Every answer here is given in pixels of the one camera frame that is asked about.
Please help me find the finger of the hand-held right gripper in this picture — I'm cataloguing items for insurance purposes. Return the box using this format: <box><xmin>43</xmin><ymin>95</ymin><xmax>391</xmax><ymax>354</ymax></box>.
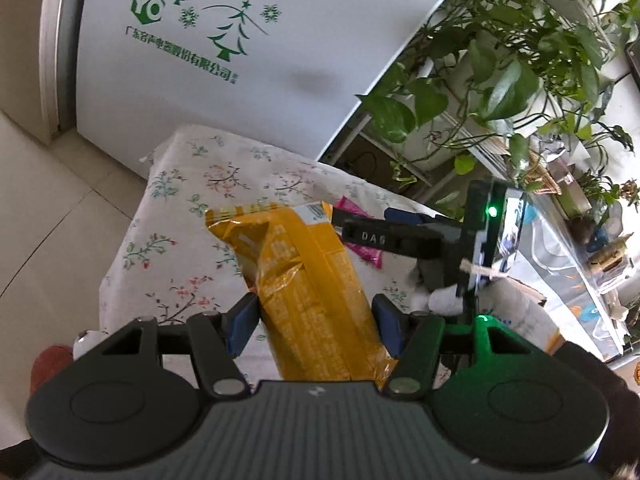
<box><xmin>384</xmin><ymin>206</ymin><xmax>463</xmax><ymax>233</ymax></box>
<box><xmin>331</xmin><ymin>209</ymin><xmax>453</xmax><ymax>262</ymax></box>

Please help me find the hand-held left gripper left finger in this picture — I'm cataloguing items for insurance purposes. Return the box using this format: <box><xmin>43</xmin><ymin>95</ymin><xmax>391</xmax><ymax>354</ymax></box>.
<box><xmin>102</xmin><ymin>292</ymin><xmax>261</xmax><ymax>397</ymax></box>

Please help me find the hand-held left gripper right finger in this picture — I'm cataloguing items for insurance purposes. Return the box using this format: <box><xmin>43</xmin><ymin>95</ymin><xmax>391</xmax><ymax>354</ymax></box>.
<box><xmin>371</xmin><ymin>294</ymin><xmax>547</xmax><ymax>397</ymax></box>

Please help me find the pink snack packet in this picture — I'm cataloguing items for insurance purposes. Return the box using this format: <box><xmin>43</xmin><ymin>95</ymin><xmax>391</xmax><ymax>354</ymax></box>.
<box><xmin>334</xmin><ymin>196</ymin><xmax>385</xmax><ymax>269</ymax></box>

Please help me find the purple snack packet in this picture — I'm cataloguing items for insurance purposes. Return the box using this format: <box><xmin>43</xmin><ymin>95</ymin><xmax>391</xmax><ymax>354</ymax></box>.
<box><xmin>205</xmin><ymin>201</ymin><xmax>401</xmax><ymax>386</ymax></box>

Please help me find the person's right hand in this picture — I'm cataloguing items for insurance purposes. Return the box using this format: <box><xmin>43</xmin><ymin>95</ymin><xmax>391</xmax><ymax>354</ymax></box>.
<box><xmin>414</xmin><ymin>255</ymin><xmax>472</xmax><ymax>316</ymax></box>

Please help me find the wicker basket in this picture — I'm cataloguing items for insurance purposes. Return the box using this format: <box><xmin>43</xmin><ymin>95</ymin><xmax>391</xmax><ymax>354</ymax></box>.
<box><xmin>520</xmin><ymin>157</ymin><xmax>563</xmax><ymax>196</ymax></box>

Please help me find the clear glass tank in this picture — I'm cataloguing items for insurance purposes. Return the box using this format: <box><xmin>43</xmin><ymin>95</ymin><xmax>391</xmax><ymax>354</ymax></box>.
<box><xmin>510</xmin><ymin>195</ymin><xmax>640</xmax><ymax>363</ymax></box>

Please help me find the white metal plant rack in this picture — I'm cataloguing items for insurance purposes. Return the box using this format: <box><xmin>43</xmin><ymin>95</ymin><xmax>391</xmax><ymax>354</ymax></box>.
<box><xmin>320</xmin><ymin>105</ymin><xmax>506</xmax><ymax>203</ymax></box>

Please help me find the floral tablecloth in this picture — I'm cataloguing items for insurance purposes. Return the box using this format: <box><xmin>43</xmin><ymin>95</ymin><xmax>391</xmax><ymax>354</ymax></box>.
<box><xmin>100</xmin><ymin>125</ymin><xmax>501</xmax><ymax>386</ymax></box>

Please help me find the green pothos plant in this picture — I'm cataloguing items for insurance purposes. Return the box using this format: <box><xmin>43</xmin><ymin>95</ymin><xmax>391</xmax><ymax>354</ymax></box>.
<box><xmin>355</xmin><ymin>0</ymin><xmax>640</xmax><ymax>211</ymax></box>

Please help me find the red rounded object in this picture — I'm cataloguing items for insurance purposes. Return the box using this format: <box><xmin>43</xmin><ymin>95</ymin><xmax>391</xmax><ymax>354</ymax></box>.
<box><xmin>30</xmin><ymin>345</ymin><xmax>76</xmax><ymax>395</ymax></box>

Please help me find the white freezer with green print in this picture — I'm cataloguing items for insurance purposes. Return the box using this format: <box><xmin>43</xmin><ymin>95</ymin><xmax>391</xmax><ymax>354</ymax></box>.
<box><xmin>40</xmin><ymin>0</ymin><xmax>481</xmax><ymax>181</ymax></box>

